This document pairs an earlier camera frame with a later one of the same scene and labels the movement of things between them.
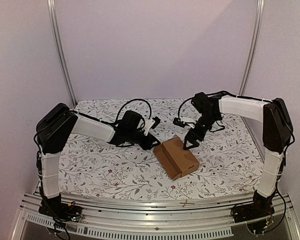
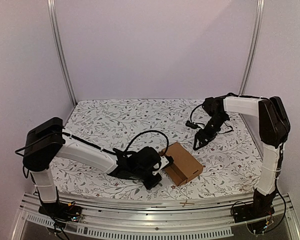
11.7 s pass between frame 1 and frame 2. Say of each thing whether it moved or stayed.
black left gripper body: moved
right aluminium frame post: stayed
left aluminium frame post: stayed
